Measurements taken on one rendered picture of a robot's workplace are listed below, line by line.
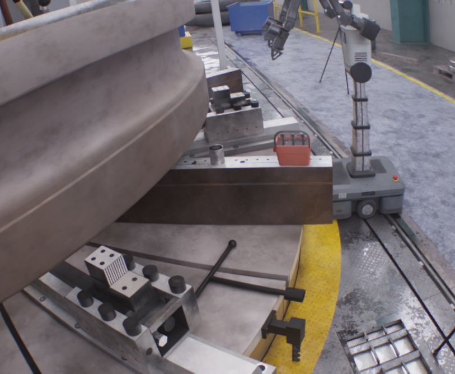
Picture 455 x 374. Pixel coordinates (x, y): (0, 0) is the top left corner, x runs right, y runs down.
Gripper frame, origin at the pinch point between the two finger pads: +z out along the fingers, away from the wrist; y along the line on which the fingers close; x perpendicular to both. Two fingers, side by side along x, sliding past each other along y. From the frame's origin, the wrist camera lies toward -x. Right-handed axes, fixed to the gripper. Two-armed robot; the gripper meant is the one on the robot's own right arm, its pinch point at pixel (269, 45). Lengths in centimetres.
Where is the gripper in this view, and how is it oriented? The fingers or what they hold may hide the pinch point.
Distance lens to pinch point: 301.1
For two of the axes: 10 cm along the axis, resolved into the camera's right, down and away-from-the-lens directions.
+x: 9.2, 3.6, 1.5
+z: -3.9, 7.8, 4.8
